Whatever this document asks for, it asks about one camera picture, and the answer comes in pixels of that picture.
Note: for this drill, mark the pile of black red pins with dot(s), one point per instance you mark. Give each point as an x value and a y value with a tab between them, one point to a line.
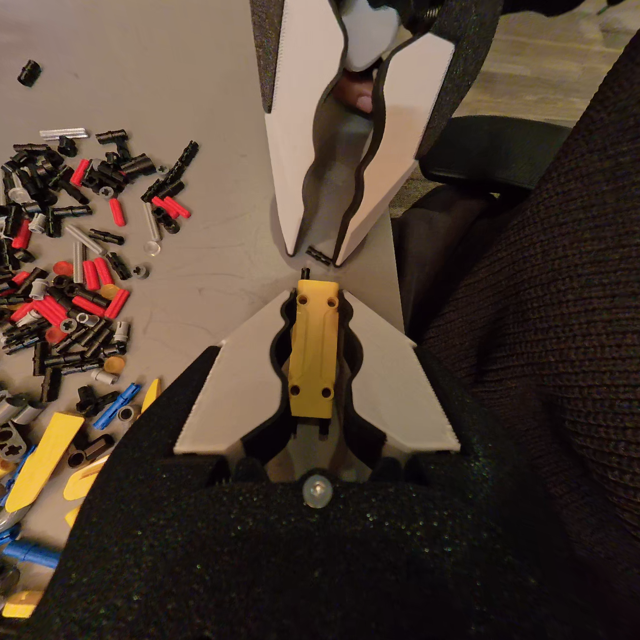
50	307

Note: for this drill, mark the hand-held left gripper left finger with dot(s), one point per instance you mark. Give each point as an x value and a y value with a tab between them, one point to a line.
235	395

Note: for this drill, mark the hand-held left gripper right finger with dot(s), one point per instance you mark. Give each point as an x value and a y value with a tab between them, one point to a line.
400	395

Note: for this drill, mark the yellow fin piece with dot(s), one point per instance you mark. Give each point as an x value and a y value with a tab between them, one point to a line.
151	395

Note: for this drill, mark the small black bush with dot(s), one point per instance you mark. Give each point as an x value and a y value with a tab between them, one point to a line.
29	72

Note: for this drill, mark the person's dark trousers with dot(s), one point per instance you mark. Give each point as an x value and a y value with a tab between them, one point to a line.
440	250

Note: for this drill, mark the person's right hand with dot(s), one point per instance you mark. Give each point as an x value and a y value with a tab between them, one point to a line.
357	95

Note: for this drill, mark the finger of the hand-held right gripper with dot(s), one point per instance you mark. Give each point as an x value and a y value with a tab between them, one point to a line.
400	125
295	100

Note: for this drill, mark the yellow wing piece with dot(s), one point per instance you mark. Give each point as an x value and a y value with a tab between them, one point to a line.
82	482

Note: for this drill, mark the yellow panel brick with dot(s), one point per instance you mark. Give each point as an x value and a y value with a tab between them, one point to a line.
312	350

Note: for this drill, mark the black office chair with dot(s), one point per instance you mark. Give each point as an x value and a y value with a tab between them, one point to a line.
495	150

